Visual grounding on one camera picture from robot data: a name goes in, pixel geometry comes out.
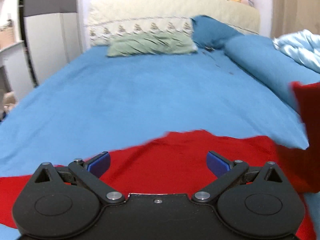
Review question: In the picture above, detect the white desk shelf unit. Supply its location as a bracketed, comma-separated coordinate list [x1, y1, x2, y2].
[1, 41, 34, 114]

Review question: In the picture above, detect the dark blue pillow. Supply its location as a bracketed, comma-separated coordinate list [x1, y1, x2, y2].
[191, 15, 243, 49]

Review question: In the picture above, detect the green pillow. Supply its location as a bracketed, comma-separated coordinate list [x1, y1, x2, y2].
[107, 33, 198, 57]

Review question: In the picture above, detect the blue bed sheet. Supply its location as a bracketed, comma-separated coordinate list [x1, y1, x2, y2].
[0, 45, 320, 240]

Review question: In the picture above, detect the woven basket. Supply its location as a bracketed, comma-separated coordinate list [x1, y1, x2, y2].
[0, 19, 15, 49]

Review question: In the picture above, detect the cream quilted headboard cover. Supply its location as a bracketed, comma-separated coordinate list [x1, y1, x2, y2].
[84, 0, 260, 46]

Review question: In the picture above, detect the wooden door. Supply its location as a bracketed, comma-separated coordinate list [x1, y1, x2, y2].
[271, 0, 319, 37]

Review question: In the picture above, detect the white grey wardrobe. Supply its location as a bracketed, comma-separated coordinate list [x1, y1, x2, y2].
[23, 0, 83, 85]

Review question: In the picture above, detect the light blue satin blanket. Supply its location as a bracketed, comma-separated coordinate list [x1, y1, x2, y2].
[272, 29, 320, 73]

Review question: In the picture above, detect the blue rolled duvet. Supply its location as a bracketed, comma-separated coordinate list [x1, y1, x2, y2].
[224, 35, 319, 111]

